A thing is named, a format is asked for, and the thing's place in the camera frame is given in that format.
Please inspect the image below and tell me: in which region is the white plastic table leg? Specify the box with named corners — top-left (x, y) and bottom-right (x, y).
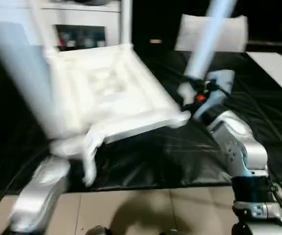
top-left (178, 0), bottom-right (238, 101)
top-left (29, 0), bottom-right (59, 54)
top-left (0, 22), bottom-right (66, 142)
top-left (120, 0), bottom-right (133, 47)

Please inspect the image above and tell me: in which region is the black work mat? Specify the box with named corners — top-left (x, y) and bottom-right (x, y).
top-left (0, 44), bottom-right (282, 194)

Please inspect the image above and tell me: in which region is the white plastic bag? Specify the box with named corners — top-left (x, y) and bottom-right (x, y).
top-left (174, 14), bottom-right (249, 53)

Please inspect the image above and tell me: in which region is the white flat board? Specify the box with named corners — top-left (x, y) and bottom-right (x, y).
top-left (248, 51), bottom-right (282, 103)

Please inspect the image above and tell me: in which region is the white cabinet with glass doors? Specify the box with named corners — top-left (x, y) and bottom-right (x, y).
top-left (0, 0), bottom-right (122, 49)

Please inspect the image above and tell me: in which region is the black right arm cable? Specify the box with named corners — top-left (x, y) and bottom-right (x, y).
top-left (207, 81), bottom-right (232, 98)

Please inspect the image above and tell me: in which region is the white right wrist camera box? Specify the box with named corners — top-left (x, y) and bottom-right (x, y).
top-left (205, 70), bottom-right (235, 106)

